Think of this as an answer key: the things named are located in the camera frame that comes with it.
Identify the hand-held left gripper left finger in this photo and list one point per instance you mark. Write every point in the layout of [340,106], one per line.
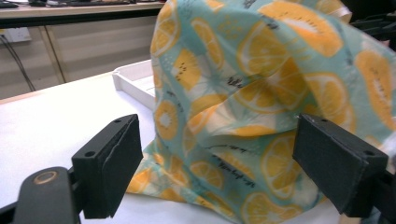
[106,161]

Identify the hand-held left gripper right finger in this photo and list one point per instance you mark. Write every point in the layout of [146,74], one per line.
[336,161]

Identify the white plastic tray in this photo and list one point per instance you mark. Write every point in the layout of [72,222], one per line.
[130,77]

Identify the orange slice print cloth bag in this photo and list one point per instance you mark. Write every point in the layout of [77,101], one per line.
[249,77]

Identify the white table sheet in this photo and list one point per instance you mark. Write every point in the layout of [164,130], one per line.
[53,124]

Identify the long desk with black edge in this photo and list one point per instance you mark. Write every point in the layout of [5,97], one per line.
[62,14]

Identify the white wall socket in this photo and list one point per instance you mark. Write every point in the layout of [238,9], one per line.
[17,34]

